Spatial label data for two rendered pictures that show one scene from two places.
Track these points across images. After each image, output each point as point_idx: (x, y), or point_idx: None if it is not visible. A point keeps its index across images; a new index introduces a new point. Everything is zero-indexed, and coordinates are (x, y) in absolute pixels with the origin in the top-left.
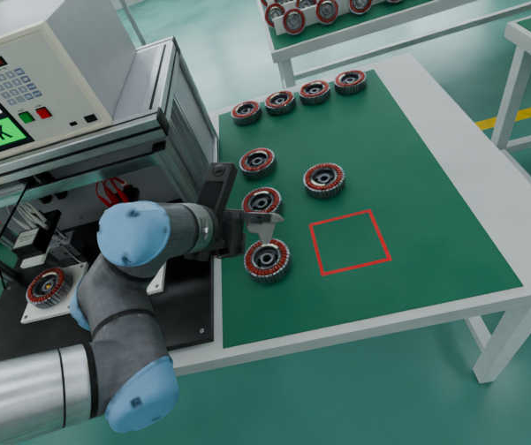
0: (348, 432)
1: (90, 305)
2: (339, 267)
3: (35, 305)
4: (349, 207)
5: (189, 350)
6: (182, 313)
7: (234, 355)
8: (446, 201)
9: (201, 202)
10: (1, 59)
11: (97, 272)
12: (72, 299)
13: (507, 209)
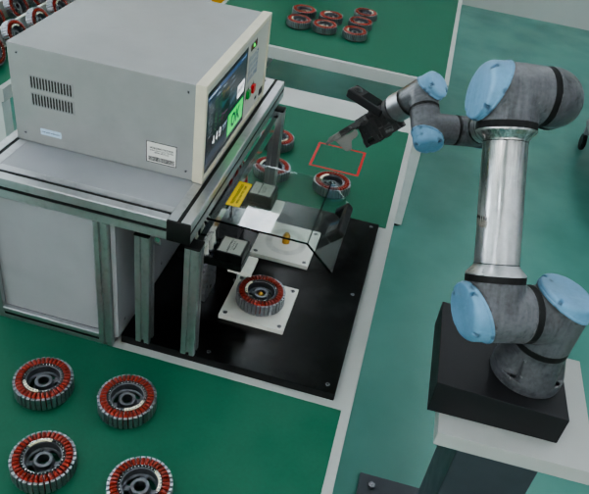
0: (367, 367)
1: (447, 121)
2: (357, 169)
3: (280, 305)
4: (309, 146)
5: (377, 243)
6: (349, 231)
7: (393, 225)
8: (339, 122)
9: (375, 103)
10: (257, 40)
11: (434, 110)
12: (432, 132)
13: (361, 114)
